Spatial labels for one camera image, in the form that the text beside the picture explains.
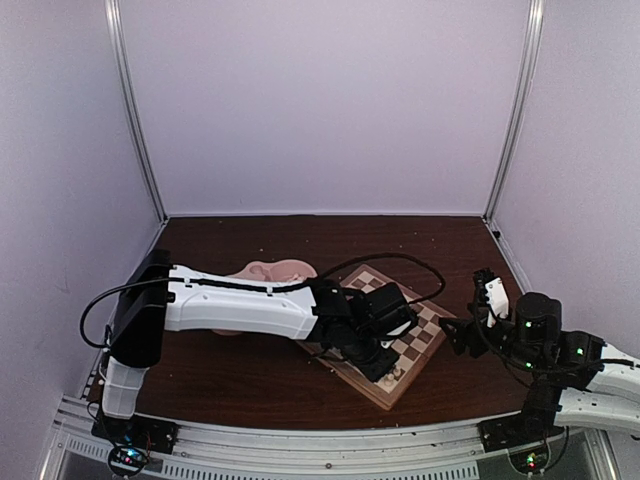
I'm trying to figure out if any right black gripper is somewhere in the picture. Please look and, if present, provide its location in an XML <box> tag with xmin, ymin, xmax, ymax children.
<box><xmin>439</xmin><ymin>303</ymin><xmax>543</xmax><ymax>374</ymax></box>

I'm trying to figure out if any wooden chess board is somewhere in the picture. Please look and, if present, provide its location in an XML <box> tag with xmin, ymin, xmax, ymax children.
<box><xmin>298</xmin><ymin>265</ymin><xmax>449</xmax><ymax>411</ymax></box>

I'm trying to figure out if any pink double bowl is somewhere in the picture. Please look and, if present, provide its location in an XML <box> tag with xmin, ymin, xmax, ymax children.
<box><xmin>212</xmin><ymin>259</ymin><xmax>317</xmax><ymax>340</ymax></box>

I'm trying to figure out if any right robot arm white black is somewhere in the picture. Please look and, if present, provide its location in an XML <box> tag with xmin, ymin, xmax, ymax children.
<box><xmin>439</xmin><ymin>288</ymin><xmax>639</xmax><ymax>450</ymax></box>

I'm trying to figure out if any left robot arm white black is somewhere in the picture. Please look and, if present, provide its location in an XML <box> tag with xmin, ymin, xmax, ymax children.
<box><xmin>80</xmin><ymin>250</ymin><xmax>418</xmax><ymax>444</ymax></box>

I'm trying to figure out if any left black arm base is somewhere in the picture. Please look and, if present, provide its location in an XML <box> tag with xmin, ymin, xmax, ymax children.
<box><xmin>91</xmin><ymin>415</ymin><xmax>179</xmax><ymax>477</ymax></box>

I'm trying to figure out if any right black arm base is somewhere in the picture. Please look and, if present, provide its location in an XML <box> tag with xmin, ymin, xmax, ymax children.
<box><xmin>478</xmin><ymin>413</ymin><xmax>567</xmax><ymax>477</ymax></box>

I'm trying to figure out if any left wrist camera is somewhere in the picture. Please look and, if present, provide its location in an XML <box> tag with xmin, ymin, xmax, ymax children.
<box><xmin>380</xmin><ymin>323</ymin><xmax>415</xmax><ymax>349</ymax></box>

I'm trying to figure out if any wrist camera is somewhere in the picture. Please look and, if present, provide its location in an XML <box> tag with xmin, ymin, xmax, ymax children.
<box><xmin>473</xmin><ymin>268</ymin><xmax>510</xmax><ymax>328</ymax></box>
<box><xmin>380</xmin><ymin>323</ymin><xmax>415</xmax><ymax>349</ymax></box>

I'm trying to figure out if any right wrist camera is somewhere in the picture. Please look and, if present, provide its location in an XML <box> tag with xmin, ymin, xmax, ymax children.
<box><xmin>473</xmin><ymin>268</ymin><xmax>510</xmax><ymax>328</ymax></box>

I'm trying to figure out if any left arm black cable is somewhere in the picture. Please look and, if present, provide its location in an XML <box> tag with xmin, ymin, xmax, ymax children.
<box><xmin>269</xmin><ymin>253</ymin><xmax>447</xmax><ymax>311</ymax></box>

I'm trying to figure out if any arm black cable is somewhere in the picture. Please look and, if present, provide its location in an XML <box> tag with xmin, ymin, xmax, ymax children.
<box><xmin>269</xmin><ymin>253</ymin><xmax>447</xmax><ymax>311</ymax></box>
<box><xmin>467</xmin><ymin>284</ymin><xmax>606</xmax><ymax>389</ymax></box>

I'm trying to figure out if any front aluminium rail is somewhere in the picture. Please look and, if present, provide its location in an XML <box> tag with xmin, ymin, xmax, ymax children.
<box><xmin>36</xmin><ymin>396</ymin><xmax>621</xmax><ymax>479</ymax></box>

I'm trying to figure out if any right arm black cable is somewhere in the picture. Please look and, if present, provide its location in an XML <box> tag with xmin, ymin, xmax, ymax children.
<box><xmin>467</xmin><ymin>284</ymin><xmax>606</xmax><ymax>389</ymax></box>

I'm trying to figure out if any right aluminium frame post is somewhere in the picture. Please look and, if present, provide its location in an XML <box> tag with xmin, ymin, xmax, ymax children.
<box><xmin>483</xmin><ymin>0</ymin><xmax>546</xmax><ymax>224</ymax></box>

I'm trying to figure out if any aluminium frame post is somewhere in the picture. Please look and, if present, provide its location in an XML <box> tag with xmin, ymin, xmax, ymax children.
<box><xmin>104</xmin><ymin>0</ymin><xmax>168</xmax><ymax>224</ymax></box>
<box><xmin>483</xmin><ymin>0</ymin><xmax>546</xmax><ymax>224</ymax></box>

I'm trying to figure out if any left aluminium frame post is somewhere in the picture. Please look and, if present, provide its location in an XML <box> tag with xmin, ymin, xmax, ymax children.
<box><xmin>104</xmin><ymin>0</ymin><xmax>168</xmax><ymax>224</ymax></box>

